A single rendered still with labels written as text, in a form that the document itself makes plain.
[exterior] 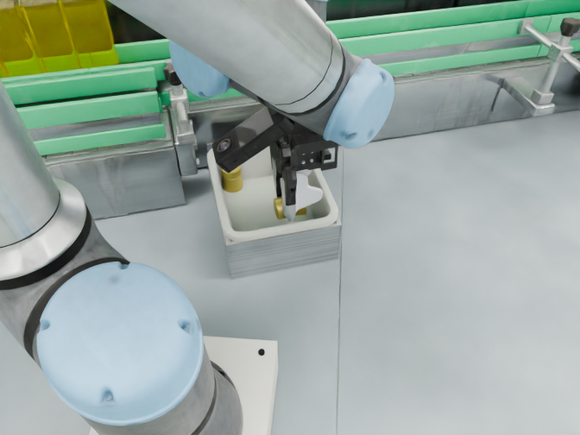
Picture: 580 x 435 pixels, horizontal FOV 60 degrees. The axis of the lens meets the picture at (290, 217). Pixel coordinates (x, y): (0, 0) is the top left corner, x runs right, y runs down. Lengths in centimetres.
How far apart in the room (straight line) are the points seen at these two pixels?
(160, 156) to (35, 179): 42
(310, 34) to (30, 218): 25
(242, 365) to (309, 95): 35
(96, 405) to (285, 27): 29
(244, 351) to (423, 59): 63
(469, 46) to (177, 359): 82
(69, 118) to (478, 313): 66
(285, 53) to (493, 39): 75
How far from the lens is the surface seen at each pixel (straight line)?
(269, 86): 37
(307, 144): 67
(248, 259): 75
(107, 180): 86
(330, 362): 70
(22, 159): 42
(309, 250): 76
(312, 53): 37
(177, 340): 40
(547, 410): 74
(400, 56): 98
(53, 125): 82
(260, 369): 62
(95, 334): 41
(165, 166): 84
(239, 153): 66
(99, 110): 80
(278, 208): 76
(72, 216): 47
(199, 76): 51
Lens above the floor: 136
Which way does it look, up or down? 45 degrees down
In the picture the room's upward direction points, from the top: straight up
